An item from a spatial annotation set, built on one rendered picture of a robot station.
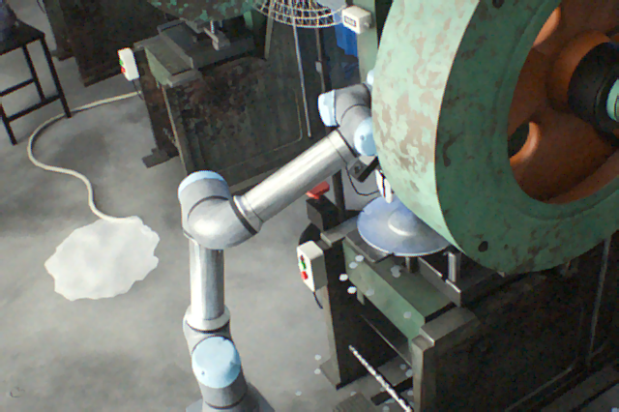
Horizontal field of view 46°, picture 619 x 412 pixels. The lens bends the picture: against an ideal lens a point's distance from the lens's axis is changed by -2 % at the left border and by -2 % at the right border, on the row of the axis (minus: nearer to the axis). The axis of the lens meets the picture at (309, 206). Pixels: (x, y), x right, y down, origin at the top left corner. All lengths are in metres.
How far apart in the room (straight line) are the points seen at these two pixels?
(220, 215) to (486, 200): 0.57
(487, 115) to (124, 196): 2.70
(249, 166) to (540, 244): 2.21
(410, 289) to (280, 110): 1.71
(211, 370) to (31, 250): 1.91
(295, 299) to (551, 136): 1.63
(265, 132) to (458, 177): 2.31
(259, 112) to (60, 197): 1.13
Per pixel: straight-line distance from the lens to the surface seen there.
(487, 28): 1.20
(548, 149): 1.56
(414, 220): 1.99
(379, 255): 1.90
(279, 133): 3.57
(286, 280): 3.03
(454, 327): 1.91
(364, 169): 1.78
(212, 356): 1.88
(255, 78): 3.39
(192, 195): 1.70
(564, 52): 1.46
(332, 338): 2.46
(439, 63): 1.19
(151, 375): 2.82
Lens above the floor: 2.03
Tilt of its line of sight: 37 degrees down
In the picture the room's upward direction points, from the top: 9 degrees counter-clockwise
